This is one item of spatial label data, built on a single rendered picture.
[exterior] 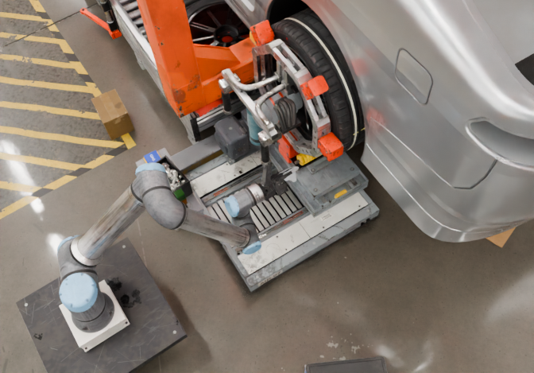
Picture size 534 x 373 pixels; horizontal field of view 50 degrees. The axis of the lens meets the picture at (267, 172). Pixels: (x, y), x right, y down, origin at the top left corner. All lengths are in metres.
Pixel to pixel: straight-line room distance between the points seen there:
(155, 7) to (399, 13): 1.07
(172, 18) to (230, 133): 0.78
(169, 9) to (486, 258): 2.06
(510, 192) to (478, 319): 1.29
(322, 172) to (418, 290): 0.79
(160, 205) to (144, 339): 0.81
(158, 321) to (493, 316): 1.66
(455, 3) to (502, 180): 0.56
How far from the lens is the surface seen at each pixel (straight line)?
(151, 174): 2.25
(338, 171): 3.15
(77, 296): 2.55
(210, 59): 2.88
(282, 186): 2.63
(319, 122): 2.40
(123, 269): 2.93
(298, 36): 2.43
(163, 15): 2.55
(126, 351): 2.79
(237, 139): 3.06
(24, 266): 3.47
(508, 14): 2.98
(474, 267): 3.28
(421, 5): 1.84
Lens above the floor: 2.90
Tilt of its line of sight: 58 degrees down
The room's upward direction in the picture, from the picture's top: 5 degrees counter-clockwise
